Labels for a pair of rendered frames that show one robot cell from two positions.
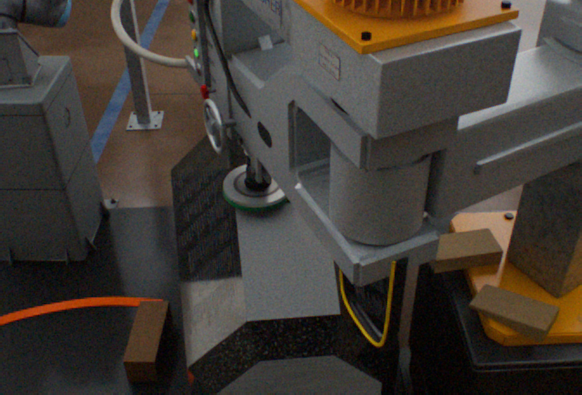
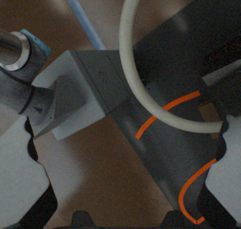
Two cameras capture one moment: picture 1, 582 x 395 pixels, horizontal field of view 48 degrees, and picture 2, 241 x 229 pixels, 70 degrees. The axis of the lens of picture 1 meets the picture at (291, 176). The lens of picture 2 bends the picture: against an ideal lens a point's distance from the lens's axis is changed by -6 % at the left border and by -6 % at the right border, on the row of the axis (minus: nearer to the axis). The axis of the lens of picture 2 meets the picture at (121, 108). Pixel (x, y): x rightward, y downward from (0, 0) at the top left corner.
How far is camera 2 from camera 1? 2.34 m
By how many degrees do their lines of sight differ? 61
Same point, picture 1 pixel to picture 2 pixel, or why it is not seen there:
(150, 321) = (211, 117)
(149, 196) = (136, 28)
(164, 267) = (184, 71)
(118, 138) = not seen: outside the picture
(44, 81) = (85, 92)
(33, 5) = (27, 75)
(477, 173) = not seen: outside the picture
